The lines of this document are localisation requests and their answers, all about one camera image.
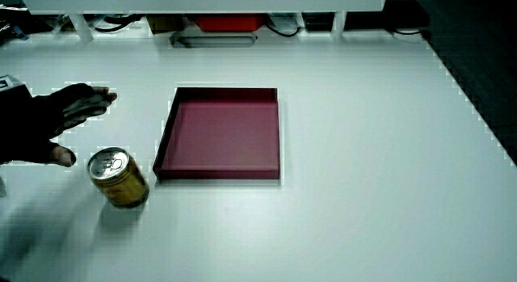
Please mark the person's left hand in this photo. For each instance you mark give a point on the person's left hand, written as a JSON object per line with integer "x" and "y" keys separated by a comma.
{"x": 28, "y": 128}

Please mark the gold red bull can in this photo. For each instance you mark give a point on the gold red bull can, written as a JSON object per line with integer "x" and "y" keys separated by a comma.
{"x": 121, "y": 183}

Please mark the white desk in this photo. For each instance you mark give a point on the white desk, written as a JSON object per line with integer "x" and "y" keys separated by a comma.
{"x": 363, "y": 152}

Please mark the brown cardboard box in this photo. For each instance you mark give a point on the brown cardboard box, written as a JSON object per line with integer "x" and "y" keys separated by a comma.
{"x": 165, "y": 23}

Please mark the dark red square tray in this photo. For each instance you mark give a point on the dark red square tray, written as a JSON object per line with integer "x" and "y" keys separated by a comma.
{"x": 222, "y": 136}

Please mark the white raised shelf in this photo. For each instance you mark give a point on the white raised shelf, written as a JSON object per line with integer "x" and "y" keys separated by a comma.
{"x": 202, "y": 0}

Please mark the red plastic box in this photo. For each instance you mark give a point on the red plastic box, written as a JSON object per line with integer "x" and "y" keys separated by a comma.
{"x": 228, "y": 22}

